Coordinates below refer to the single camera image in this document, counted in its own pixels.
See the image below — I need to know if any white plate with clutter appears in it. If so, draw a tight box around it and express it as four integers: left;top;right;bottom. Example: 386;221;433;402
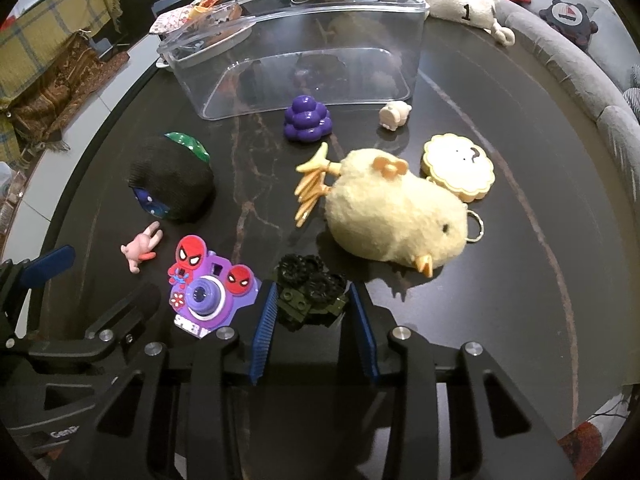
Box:
149;0;246;50

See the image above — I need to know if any purple grape toy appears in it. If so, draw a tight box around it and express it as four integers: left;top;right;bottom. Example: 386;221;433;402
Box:
283;94;333;143

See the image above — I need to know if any yellow plaid blanket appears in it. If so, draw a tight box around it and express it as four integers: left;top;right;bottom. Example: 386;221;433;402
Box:
0;0;124;162

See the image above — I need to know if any dark gear-shaped cushion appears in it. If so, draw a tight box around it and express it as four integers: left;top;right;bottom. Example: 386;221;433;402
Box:
538;0;599;51

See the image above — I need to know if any yellow chick plush toy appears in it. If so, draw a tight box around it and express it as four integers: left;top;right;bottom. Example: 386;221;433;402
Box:
294;142;470;278

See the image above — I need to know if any grey curved sofa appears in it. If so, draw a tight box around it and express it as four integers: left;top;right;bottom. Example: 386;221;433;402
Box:
497;0;639;202

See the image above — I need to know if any small cream pig figurine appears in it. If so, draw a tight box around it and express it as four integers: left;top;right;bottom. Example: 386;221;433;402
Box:
378;101;412;131

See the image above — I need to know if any brown patterned throw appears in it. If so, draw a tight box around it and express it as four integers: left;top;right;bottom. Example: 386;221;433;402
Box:
6;32;129;146

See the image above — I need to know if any black green galaxy ball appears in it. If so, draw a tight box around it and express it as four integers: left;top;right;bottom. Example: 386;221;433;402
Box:
128;131;216;223

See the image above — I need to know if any clear plastic storage bin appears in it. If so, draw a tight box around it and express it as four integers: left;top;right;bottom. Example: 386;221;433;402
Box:
158;0;428;120

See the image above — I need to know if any black brick toy car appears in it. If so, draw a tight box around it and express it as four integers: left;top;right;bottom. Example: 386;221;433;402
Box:
274;254;347;332

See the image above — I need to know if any purple Spider-Man toy camera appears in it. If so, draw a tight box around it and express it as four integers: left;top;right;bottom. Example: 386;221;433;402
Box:
167;234;262;339

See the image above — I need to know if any pink rabbit figurine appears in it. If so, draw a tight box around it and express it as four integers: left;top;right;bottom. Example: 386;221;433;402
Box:
119;221;164;274

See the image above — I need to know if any cream cookie sheep keychain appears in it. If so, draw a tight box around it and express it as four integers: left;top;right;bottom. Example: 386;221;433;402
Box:
418;132;496;247

